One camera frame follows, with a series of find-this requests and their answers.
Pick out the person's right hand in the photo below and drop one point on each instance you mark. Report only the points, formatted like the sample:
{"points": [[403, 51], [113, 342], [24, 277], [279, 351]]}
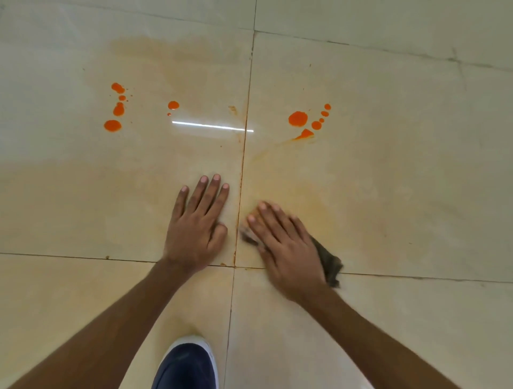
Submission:
{"points": [[290, 264]]}

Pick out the person's left hand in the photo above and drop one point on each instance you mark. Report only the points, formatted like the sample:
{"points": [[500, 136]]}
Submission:
{"points": [[192, 236]]}

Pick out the person's right little finger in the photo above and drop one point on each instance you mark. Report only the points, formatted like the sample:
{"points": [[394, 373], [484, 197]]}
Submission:
{"points": [[300, 230]]}

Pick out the person's right middle finger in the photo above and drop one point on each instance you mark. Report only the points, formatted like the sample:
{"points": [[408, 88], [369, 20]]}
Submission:
{"points": [[272, 220]]}

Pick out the person's left middle finger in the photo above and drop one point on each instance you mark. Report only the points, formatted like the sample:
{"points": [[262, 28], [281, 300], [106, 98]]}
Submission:
{"points": [[210, 194]]}

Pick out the person's left thumb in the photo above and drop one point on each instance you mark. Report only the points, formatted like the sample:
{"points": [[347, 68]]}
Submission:
{"points": [[217, 240]]}

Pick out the person's left little finger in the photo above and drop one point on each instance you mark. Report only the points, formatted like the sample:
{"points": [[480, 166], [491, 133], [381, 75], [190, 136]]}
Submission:
{"points": [[180, 202]]}

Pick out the dark grey cleaning cloth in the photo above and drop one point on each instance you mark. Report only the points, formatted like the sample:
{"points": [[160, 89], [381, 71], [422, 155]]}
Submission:
{"points": [[330, 264]]}

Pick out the person's left forearm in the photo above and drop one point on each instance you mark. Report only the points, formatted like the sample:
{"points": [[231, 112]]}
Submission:
{"points": [[104, 332]]}

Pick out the person's right forearm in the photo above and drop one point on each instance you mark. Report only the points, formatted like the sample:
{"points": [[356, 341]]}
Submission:
{"points": [[372, 344]]}

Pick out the cluster of orange liquid splashes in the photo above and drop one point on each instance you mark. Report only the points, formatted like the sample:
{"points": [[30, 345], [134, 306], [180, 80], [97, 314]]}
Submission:
{"points": [[298, 118]]}

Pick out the navy shoe with white sole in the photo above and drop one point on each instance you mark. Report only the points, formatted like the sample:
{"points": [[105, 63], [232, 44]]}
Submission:
{"points": [[186, 366]]}

